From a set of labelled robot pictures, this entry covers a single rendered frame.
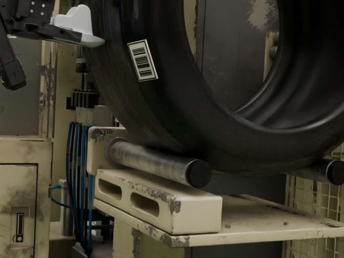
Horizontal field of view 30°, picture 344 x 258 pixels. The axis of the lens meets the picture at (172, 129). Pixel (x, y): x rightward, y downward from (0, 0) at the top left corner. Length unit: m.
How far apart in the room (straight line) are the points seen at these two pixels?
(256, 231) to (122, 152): 0.32
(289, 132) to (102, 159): 0.42
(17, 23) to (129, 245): 0.63
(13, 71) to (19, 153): 0.59
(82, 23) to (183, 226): 0.35
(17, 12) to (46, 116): 0.63
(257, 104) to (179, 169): 0.38
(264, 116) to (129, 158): 0.32
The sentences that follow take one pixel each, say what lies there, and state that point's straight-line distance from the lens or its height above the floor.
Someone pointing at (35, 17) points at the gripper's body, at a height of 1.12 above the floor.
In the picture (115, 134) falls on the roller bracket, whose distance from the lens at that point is 1.31.
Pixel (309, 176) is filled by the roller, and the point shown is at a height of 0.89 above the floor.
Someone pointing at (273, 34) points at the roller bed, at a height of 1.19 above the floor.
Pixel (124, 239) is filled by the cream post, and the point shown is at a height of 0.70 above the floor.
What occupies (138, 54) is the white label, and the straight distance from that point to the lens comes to 0.96.
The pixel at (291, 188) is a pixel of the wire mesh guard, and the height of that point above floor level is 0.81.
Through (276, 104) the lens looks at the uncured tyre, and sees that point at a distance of 1.38.
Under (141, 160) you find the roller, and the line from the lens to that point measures 1.15.
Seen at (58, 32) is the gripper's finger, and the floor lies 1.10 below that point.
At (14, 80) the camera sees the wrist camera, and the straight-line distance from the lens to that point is 0.98.
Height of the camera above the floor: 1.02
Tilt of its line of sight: 3 degrees down
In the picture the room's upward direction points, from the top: 3 degrees clockwise
